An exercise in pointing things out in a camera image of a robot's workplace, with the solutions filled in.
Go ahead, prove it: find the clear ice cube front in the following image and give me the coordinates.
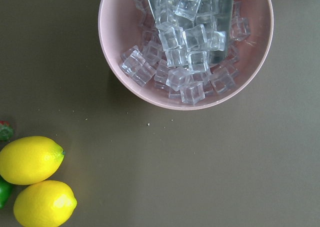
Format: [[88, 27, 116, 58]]
[[179, 81, 205, 105]]

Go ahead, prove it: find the clear ice cube centre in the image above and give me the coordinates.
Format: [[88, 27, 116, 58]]
[[182, 24, 208, 49]]

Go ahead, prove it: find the upper yellow lemon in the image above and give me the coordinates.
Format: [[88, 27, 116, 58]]
[[0, 136, 65, 185]]

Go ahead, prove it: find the clear ice cube left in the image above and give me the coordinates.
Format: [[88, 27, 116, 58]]
[[121, 49, 146, 76]]

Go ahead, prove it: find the clear ice cube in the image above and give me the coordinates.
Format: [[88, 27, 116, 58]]
[[121, 49, 146, 76], [179, 81, 205, 105], [182, 24, 208, 49], [174, 0, 201, 21]]

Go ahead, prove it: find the yellow lemon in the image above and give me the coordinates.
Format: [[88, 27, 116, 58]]
[[13, 180, 78, 227], [0, 136, 65, 185]]

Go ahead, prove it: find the clear plastic ice scoop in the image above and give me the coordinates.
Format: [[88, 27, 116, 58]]
[[148, 0, 234, 67]]

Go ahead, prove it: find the lower yellow lemon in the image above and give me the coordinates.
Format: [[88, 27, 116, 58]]
[[13, 180, 78, 227]]

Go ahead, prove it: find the pink bowl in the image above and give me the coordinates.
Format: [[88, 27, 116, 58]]
[[98, 0, 274, 111]]

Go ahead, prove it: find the red strawberry with leaves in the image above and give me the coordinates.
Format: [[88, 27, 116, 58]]
[[0, 120, 14, 142]]

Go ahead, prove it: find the clear ice cube top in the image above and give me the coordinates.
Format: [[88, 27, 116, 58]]
[[174, 0, 201, 21]]

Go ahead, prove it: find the green lime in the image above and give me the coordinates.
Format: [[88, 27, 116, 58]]
[[0, 176, 14, 209]]

